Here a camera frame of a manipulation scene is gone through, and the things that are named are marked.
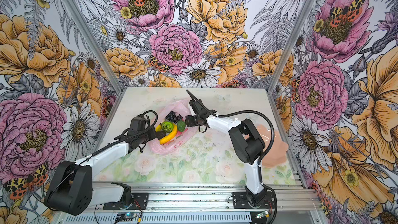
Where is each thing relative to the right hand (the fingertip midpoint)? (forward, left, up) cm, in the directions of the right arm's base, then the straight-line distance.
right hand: (190, 124), depth 95 cm
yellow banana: (-6, +13, -4) cm, 15 cm away
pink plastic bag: (-9, +4, -2) cm, 10 cm away
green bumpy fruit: (-1, +13, 0) cm, 13 cm away
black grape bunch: (+7, +12, -3) cm, 14 cm away
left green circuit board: (-44, +28, -6) cm, 53 cm away
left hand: (-7, +20, 0) cm, 21 cm away
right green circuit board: (-45, -35, -7) cm, 57 cm away
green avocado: (0, +5, -2) cm, 6 cm away
